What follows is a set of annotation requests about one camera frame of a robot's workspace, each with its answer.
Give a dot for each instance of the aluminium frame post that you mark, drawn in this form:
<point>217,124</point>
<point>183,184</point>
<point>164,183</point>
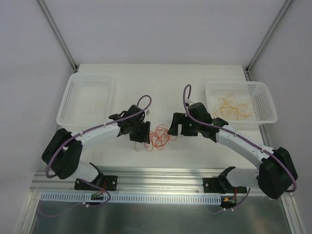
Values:
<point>57,34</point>
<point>269,34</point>

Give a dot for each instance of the left white plastic basket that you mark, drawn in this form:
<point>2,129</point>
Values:
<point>86,100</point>

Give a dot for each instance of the right aluminium frame post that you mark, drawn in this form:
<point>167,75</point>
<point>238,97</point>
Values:
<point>269,34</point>

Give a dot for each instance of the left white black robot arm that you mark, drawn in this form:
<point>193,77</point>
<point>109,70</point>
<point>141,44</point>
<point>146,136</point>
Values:
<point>63,153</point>

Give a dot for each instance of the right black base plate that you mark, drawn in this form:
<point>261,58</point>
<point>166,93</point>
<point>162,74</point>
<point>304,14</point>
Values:
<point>217,185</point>

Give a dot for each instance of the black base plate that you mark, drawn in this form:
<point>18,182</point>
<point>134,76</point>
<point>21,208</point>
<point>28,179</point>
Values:
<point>107,182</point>
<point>217,185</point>

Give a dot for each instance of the aluminium mounting rail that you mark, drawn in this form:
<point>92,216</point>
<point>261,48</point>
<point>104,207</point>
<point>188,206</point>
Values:
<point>165,181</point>

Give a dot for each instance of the right white plastic basket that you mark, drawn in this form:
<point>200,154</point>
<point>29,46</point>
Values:
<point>241,102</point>

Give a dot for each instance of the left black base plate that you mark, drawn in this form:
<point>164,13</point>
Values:
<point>107,182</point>

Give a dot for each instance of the white slotted cable duct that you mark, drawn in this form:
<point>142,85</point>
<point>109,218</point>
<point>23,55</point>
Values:
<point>132,198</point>

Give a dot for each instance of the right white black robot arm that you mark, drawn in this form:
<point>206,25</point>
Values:
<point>274,172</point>

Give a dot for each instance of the left aluminium frame post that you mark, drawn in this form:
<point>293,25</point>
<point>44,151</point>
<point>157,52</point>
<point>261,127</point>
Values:
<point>57,34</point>

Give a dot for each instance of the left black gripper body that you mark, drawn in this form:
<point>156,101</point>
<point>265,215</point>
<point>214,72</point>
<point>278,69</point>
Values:
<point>142,132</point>

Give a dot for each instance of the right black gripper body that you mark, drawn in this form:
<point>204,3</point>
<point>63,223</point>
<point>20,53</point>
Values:
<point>184,125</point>

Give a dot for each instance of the white plastic basket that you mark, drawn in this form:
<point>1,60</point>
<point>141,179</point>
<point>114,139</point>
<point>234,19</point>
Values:
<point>241,102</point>
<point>86,100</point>

